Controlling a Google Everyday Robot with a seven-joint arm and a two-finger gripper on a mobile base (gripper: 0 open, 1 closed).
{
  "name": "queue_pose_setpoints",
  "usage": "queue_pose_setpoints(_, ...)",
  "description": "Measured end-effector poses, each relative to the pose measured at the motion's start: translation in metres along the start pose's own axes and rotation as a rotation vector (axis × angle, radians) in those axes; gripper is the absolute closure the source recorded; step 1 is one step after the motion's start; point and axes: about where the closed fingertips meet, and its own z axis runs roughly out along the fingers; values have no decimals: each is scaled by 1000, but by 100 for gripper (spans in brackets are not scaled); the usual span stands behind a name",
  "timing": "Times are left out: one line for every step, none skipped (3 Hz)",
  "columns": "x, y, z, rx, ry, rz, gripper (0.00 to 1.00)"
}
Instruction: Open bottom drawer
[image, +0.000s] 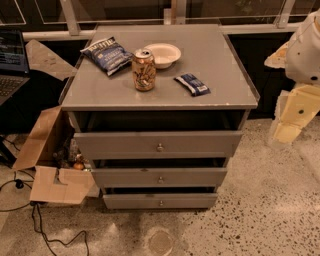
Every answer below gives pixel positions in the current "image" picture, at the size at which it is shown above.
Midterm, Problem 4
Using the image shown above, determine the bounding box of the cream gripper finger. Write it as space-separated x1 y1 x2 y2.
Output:
264 43 288 69

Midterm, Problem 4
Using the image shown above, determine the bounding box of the grey bottom drawer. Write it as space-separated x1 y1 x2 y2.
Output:
103 193 217 209

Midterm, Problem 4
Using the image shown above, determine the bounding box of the grey drawer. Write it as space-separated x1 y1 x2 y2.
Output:
74 131 242 160
92 168 227 188
103 193 217 209

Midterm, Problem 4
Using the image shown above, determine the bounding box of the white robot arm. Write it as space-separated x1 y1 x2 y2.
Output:
264 9 320 144

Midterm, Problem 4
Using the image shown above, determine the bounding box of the grey drawer cabinet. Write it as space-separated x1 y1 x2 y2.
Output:
62 24 259 198

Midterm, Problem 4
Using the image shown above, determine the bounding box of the grey top drawer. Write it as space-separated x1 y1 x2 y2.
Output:
74 131 242 160

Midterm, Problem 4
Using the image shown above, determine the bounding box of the grey middle drawer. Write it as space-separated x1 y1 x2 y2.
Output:
92 168 227 188

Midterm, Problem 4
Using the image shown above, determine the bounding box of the open cardboard box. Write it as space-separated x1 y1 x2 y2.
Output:
13 39 95 204

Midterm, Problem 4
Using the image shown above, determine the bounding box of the white metal railing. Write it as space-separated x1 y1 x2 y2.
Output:
0 0 320 42

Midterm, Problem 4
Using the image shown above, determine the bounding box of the blue snack bar wrapper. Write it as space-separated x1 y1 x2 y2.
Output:
174 73 211 97

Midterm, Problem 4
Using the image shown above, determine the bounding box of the white paper bowl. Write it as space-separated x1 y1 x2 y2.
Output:
146 43 181 69

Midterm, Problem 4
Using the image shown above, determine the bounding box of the gold drink can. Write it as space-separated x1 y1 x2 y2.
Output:
132 48 156 92

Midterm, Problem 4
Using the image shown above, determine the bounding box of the blue chip bag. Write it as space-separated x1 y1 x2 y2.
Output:
81 37 133 76

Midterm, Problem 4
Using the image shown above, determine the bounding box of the small orange bottle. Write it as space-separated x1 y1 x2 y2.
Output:
73 154 84 170

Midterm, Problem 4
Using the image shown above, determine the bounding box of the black laptop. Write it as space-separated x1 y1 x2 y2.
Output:
0 28 30 106

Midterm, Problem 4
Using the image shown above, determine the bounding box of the black floor cable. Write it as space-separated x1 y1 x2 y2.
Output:
0 136 90 256

